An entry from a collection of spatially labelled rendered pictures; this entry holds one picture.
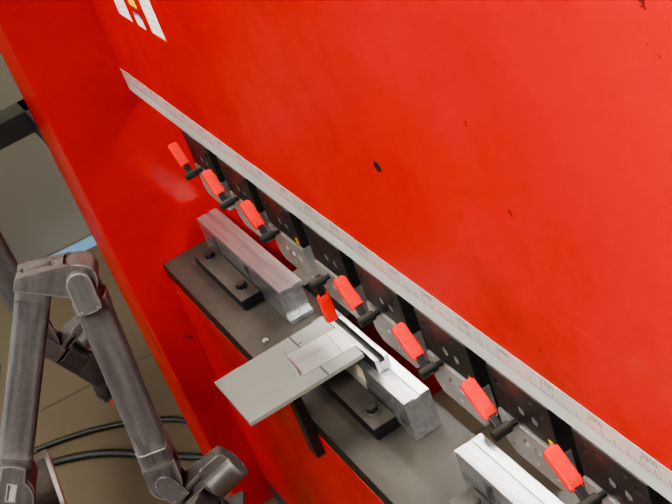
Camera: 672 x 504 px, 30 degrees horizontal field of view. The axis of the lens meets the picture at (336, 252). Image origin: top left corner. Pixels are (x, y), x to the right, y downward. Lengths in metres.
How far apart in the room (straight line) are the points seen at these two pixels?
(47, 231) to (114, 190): 2.36
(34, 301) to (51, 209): 3.49
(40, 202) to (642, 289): 4.36
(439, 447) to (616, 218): 1.20
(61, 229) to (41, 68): 2.55
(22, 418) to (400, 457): 0.73
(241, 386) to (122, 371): 0.52
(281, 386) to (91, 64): 1.00
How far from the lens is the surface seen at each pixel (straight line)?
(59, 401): 4.62
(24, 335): 2.04
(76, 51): 3.05
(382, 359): 2.46
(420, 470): 2.37
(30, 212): 5.48
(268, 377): 2.52
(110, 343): 2.04
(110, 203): 3.19
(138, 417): 2.09
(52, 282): 1.99
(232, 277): 3.05
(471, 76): 1.38
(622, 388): 1.47
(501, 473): 2.18
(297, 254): 2.41
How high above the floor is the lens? 2.46
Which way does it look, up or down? 31 degrees down
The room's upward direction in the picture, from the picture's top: 21 degrees counter-clockwise
